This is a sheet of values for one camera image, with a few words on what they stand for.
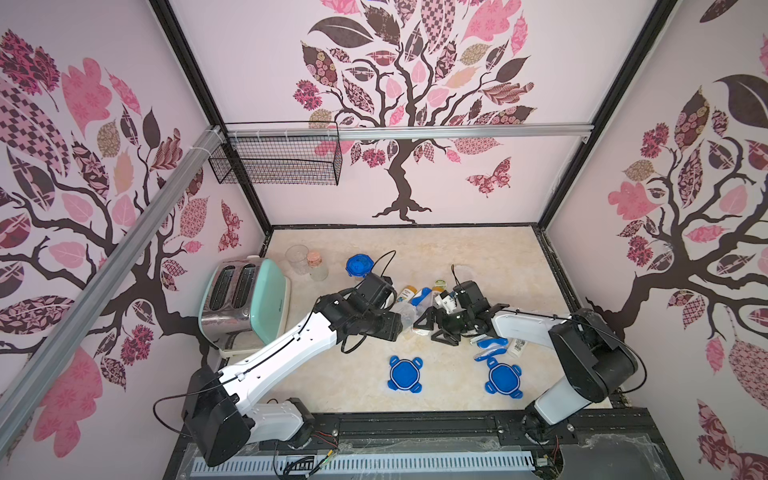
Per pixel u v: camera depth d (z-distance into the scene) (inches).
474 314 28.4
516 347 33.6
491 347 34.4
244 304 31.1
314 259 38.3
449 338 31.9
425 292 39.5
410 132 36.5
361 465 27.4
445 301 33.8
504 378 32.1
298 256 42.1
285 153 37.3
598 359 18.0
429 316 31.4
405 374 32.9
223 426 14.6
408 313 34.2
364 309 22.1
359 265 36.4
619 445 28.5
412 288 39.5
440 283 40.4
